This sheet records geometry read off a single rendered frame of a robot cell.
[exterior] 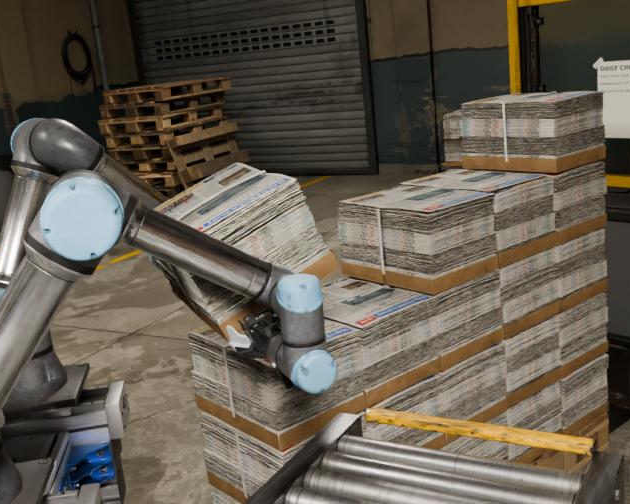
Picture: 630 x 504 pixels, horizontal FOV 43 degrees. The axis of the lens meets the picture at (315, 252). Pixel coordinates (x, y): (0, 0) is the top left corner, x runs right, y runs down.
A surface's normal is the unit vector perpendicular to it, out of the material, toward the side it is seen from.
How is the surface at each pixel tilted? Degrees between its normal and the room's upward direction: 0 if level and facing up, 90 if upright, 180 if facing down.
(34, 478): 0
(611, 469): 0
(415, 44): 90
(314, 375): 90
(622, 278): 90
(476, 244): 90
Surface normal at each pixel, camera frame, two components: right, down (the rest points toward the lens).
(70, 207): 0.34, 0.10
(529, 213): 0.63, 0.13
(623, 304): -0.76, 0.24
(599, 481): -0.11, -0.96
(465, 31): -0.48, 0.26
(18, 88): 0.87, 0.04
